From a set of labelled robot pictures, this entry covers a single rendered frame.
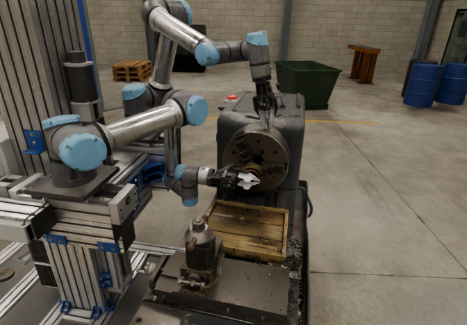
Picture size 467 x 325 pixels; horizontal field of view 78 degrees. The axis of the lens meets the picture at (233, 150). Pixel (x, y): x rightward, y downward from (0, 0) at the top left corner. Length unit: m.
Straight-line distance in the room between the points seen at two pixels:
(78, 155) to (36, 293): 1.38
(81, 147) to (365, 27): 11.47
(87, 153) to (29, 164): 0.58
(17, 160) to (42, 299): 0.94
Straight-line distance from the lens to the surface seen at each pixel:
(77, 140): 0.93
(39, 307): 2.13
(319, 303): 2.23
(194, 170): 1.23
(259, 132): 1.30
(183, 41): 1.11
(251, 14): 11.19
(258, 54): 1.05
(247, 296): 0.93
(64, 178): 1.13
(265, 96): 1.06
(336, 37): 11.70
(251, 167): 1.24
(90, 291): 1.84
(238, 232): 1.25
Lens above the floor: 1.70
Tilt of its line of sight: 25 degrees down
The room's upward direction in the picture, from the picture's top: 1 degrees clockwise
